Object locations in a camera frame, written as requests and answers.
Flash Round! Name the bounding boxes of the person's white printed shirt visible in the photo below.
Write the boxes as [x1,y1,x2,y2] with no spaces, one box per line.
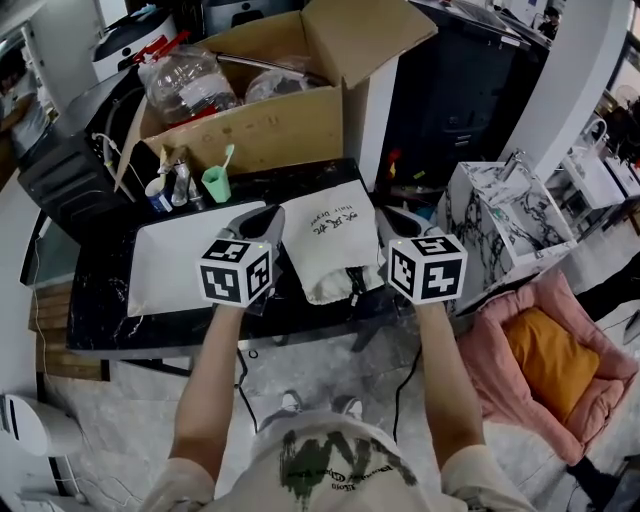
[138,408,540,512]

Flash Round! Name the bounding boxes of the pink padded pet bed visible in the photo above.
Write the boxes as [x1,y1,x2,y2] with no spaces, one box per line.
[456,269,640,467]

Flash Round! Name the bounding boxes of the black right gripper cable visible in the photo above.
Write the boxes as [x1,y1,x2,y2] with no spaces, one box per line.
[393,343,424,445]

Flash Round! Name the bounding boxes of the small chrome tap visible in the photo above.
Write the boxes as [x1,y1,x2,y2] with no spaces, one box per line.
[159,144,205,210]

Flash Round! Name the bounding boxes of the person's left forearm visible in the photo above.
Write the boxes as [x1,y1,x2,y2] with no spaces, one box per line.
[169,301,252,485]

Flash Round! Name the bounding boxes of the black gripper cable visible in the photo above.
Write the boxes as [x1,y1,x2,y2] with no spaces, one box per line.
[393,343,424,445]
[234,348,260,435]

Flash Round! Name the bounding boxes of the white and black appliance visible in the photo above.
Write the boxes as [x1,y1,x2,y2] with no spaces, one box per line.
[91,3,180,85]

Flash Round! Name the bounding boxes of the person's right forearm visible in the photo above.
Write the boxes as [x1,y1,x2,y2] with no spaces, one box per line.
[413,298,485,475]

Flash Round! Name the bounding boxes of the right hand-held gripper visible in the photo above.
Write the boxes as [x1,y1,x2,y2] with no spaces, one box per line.
[375,206,469,318]

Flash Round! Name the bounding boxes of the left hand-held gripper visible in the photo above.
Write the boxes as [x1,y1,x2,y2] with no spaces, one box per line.
[199,204,287,318]

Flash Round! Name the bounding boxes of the black marble table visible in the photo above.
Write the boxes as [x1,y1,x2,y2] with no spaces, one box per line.
[64,158,417,362]

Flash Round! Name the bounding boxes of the clear plastic water jug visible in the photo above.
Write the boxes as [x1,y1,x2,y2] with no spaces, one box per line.
[132,29,240,127]

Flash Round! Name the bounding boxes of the white marble sink cabinet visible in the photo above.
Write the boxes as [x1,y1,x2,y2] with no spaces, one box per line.
[436,159,580,315]

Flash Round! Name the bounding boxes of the white metal frame table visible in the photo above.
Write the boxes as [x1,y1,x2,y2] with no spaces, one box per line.
[558,148,627,212]

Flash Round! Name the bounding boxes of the green plastic cup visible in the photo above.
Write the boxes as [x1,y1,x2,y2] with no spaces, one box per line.
[200,165,233,205]

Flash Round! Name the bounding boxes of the open cardboard box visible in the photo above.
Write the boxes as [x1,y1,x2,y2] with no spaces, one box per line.
[114,0,440,195]

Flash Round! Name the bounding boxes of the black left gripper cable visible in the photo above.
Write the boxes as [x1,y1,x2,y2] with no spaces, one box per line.
[234,348,260,435]

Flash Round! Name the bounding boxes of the orange cushion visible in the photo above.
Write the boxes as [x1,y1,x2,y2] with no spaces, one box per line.
[501,305,602,427]

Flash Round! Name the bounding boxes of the tall black cabinet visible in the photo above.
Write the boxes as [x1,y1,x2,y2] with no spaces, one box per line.
[378,0,552,195]

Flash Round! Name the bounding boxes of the clear plastic bag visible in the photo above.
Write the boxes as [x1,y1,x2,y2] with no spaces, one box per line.
[244,56,327,105]

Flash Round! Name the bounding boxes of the white cylinder appliance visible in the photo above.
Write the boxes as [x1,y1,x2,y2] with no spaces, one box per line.
[0,393,85,496]

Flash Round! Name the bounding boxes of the person's left shoe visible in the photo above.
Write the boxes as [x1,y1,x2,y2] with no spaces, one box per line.
[279,389,305,415]

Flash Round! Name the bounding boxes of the wooden steps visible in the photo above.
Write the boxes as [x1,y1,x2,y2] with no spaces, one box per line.
[28,278,112,382]

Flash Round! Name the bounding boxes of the chrome sink faucet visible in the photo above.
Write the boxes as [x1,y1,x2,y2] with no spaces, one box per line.
[496,148,527,182]

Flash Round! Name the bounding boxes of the blue and white cup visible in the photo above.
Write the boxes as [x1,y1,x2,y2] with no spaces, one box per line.
[144,176,174,215]

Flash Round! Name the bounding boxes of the white cloth drawstring bag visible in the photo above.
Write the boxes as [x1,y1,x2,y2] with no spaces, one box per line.
[277,179,387,307]

